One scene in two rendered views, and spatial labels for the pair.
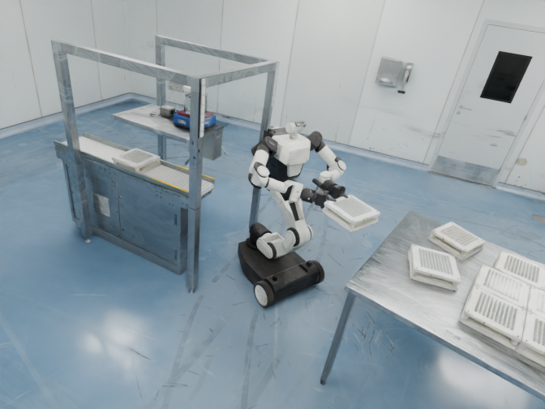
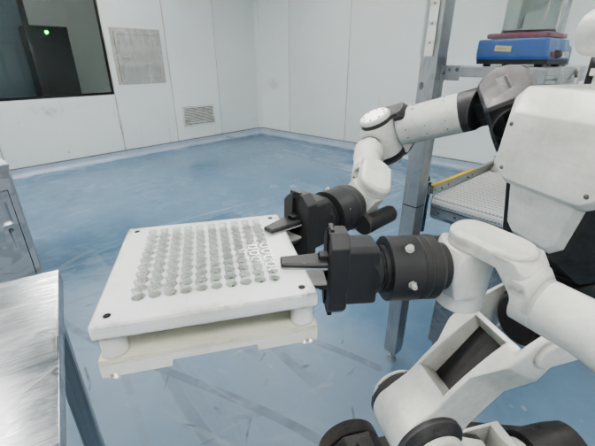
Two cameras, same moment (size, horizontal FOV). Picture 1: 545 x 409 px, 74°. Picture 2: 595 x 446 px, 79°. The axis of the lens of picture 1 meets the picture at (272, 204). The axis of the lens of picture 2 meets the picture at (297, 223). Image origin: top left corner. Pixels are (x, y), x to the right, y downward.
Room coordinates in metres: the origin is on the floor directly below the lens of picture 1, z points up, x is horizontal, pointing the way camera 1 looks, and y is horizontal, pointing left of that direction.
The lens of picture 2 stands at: (2.25, -0.81, 1.26)
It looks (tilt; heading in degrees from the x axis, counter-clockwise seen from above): 24 degrees down; 117
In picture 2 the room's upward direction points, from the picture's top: straight up
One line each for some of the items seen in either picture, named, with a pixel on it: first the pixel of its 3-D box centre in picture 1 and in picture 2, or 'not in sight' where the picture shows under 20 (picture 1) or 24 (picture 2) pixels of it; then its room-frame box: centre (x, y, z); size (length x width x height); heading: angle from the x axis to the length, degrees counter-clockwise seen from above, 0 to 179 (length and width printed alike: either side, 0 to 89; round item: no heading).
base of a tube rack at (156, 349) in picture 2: (349, 215); (212, 290); (1.94, -0.48, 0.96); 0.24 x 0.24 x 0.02; 41
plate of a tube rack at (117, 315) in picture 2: (352, 208); (208, 261); (1.94, -0.48, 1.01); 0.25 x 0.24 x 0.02; 41
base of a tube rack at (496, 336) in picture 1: (491, 318); not in sight; (1.35, -1.14, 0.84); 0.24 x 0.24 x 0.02; 57
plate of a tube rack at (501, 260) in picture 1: (521, 269); not in sight; (1.73, -1.47, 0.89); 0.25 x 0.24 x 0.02; 147
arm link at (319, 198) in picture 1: (316, 197); (317, 218); (2.01, -0.27, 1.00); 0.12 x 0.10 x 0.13; 73
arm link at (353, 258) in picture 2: (335, 191); (370, 269); (2.14, -0.40, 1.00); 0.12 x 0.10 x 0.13; 33
